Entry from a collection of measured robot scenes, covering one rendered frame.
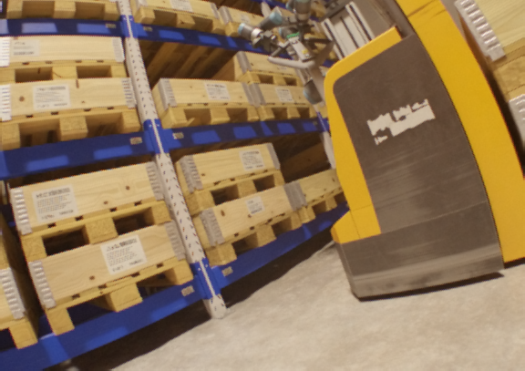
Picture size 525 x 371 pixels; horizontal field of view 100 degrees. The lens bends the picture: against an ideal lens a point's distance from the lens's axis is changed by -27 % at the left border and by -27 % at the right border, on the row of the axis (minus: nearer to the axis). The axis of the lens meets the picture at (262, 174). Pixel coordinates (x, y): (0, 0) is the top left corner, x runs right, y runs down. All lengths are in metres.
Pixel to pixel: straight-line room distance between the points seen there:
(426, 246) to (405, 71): 0.58
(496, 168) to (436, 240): 0.31
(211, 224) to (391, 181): 1.09
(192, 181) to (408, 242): 1.22
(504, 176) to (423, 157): 0.28
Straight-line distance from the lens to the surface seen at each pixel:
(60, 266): 1.47
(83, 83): 1.81
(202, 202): 1.77
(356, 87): 1.06
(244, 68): 2.66
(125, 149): 1.75
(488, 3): 1.03
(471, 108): 1.02
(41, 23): 2.16
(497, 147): 1.02
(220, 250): 1.76
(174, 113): 1.93
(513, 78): 0.98
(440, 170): 0.99
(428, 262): 1.09
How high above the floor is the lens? 0.51
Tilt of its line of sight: 6 degrees up
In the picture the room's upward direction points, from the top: 21 degrees counter-clockwise
